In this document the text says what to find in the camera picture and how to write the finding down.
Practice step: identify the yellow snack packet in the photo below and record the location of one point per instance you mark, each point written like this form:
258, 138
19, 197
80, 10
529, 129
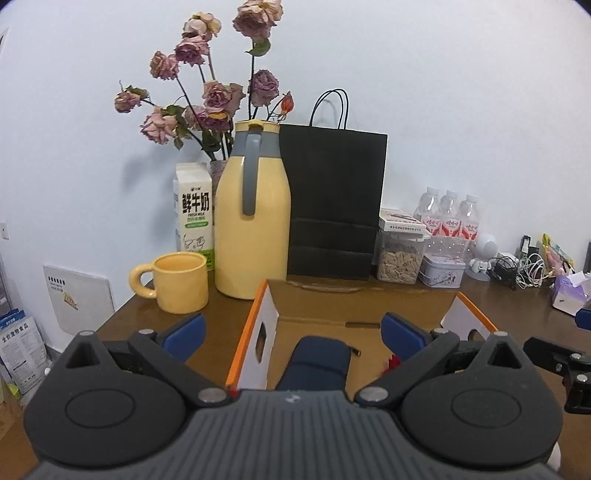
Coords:
556, 254

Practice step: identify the pale printed tin box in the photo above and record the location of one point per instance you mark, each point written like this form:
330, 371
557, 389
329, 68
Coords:
443, 274

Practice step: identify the navy blue pouch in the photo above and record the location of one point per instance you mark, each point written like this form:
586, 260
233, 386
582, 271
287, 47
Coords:
318, 364

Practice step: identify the clear water bottle red label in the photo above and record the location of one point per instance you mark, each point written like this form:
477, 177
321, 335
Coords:
471, 219
450, 212
427, 207

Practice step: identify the white wall panel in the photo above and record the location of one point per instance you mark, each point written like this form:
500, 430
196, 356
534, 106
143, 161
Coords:
83, 295

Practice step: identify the glass vase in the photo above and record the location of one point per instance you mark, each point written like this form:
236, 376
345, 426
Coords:
218, 167

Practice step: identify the yellow mug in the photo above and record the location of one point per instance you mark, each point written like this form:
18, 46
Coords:
182, 286

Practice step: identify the printed pet food bag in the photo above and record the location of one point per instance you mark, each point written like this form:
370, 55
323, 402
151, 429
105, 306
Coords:
21, 346

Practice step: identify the orange lantern fruit on stem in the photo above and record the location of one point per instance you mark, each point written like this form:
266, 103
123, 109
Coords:
286, 104

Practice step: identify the purple tissue box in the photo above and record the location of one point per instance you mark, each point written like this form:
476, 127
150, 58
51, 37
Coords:
570, 290

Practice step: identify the clear container of seeds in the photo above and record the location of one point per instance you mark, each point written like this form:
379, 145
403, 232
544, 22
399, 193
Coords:
399, 263

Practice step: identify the white robot figurine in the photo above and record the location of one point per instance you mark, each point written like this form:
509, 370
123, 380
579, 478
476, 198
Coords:
487, 244

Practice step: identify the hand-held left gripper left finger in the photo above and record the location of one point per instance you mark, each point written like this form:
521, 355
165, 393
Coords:
187, 333

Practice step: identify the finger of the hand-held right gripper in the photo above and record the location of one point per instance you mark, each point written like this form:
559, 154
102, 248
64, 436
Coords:
583, 319
554, 360

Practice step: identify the black paper bag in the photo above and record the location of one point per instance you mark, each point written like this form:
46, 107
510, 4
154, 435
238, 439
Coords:
332, 184

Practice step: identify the orange and white cardboard box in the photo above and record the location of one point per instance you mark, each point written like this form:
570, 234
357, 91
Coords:
323, 304

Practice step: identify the yellow thermos jug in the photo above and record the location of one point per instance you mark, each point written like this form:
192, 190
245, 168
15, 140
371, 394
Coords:
258, 240

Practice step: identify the black charger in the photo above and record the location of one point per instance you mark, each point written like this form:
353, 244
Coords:
526, 244

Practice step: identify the white milk carton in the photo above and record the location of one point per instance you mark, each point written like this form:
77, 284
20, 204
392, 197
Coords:
196, 207

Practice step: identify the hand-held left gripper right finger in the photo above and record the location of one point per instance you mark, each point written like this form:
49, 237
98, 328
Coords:
398, 334

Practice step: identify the dried pink rose bouquet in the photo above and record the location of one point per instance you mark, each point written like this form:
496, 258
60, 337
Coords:
217, 94

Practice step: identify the white wall socket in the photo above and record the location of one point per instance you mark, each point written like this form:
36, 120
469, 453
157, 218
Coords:
4, 230

